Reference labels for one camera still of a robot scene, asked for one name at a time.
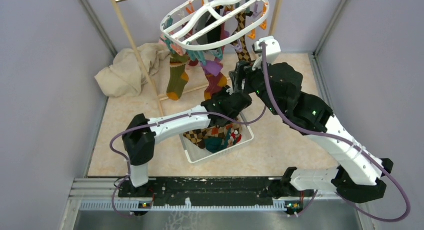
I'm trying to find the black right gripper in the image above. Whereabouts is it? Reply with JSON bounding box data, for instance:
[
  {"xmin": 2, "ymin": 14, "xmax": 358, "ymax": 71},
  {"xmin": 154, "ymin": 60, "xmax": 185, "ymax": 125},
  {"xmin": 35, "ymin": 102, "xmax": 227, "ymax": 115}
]
[{"xmin": 229, "ymin": 55, "xmax": 282, "ymax": 116}]

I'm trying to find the brown beige argyle sock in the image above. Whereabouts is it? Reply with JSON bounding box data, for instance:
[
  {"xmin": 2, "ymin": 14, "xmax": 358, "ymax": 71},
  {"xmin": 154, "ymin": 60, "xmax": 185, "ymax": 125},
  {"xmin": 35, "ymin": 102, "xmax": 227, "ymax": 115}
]
[{"xmin": 204, "ymin": 123, "xmax": 242, "ymax": 139}]

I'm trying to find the dark teal sock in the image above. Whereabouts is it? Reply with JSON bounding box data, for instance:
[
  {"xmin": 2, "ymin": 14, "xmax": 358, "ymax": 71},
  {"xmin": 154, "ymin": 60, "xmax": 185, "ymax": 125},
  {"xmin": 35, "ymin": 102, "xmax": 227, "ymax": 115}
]
[{"xmin": 205, "ymin": 129, "xmax": 234, "ymax": 153}]

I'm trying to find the red sock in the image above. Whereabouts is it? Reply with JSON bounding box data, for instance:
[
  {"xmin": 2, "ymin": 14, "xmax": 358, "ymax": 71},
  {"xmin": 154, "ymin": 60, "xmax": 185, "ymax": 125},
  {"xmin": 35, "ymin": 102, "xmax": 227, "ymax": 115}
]
[{"xmin": 230, "ymin": 130, "xmax": 242, "ymax": 145}]

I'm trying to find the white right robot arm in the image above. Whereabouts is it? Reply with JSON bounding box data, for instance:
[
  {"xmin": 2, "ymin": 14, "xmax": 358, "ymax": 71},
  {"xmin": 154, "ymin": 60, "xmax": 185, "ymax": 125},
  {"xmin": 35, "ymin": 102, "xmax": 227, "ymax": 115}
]
[{"xmin": 229, "ymin": 61, "xmax": 394, "ymax": 203}]

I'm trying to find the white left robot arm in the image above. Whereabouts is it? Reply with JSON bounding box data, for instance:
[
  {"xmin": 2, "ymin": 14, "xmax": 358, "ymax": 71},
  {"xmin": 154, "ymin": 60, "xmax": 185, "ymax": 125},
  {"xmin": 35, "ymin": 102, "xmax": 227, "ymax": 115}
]
[{"xmin": 122, "ymin": 90, "xmax": 253, "ymax": 197}]

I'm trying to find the white oval clip hanger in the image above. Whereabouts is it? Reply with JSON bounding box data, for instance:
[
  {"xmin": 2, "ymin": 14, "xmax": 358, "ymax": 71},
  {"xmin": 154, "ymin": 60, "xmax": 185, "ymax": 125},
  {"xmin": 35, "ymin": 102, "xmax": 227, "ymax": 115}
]
[{"xmin": 160, "ymin": 0, "xmax": 270, "ymax": 51}]

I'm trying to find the thin brown argyle sock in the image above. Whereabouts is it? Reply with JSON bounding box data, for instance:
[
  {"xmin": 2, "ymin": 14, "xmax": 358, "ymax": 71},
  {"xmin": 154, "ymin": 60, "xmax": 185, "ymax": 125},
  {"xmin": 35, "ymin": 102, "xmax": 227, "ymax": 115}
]
[{"xmin": 232, "ymin": 11, "xmax": 252, "ymax": 62}]

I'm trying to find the olive green orange sock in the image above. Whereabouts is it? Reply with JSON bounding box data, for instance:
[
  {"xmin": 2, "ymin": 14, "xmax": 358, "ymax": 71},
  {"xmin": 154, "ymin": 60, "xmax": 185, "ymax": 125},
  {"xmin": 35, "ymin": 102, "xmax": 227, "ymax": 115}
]
[{"xmin": 166, "ymin": 53, "xmax": 190, "ymax": 101}]

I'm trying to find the white plastic basket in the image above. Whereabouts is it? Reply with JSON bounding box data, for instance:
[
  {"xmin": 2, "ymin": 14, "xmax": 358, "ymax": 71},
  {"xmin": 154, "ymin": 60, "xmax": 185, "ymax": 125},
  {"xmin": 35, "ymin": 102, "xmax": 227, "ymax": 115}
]
[{"xmin": 179, "ymin": 123, "xmax": 255, "ymax": 165}]

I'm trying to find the black sock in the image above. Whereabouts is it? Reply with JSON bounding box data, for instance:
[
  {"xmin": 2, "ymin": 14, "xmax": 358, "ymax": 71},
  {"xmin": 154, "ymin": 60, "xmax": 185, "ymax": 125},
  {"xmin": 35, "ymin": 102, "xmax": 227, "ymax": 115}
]
[{"xmin": 205, "ymin": 15, "xmax": 222, "ymax": 44}]

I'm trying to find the beige crumpled cloth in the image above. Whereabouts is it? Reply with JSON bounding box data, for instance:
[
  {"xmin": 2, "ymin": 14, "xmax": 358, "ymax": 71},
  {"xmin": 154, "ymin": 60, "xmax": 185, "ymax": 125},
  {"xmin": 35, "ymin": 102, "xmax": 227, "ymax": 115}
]
[{"xmin": 94, "ymin": 43, "xmax": 170, "ymax": 98}]

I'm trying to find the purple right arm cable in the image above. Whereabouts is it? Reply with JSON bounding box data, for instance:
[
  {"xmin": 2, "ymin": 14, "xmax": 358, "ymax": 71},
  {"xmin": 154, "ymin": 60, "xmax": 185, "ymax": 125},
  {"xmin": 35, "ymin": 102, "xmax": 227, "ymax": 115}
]
[{"xmin": 259, "ymin": 42, "xmax": 412, "ymax": 223}]

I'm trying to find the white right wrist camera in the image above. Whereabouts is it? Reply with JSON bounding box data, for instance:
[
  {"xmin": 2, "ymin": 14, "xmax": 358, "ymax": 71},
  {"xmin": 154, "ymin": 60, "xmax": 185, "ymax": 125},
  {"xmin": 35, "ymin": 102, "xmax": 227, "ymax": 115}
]
[{"xmin": 252, "ymin": 35, "xmax": 281, "ymax": 71}]

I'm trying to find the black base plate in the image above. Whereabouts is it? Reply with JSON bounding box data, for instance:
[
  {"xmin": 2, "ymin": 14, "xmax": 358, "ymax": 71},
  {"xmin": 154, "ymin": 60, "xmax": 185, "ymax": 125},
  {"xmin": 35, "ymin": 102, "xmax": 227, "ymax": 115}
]
[{"xmin": 118, "ymin": 176, "xmax": 316, "ymax": 207}]

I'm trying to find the wooden drying rack frame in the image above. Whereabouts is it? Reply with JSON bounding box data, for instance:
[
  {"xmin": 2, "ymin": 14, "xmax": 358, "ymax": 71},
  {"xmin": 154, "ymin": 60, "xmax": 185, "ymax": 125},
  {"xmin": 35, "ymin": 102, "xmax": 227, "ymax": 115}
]
[{"xmin": 105, "ymin": 0, "xmax": 286, "ymax": 118}]

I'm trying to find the aluminium front rail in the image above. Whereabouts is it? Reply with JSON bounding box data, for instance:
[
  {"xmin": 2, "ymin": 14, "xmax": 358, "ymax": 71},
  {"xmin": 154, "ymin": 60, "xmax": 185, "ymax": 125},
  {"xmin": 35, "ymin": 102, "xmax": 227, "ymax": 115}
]
[{"xmin": 69, "ymin": 177, "xmax": 339, "ymax": 213}]

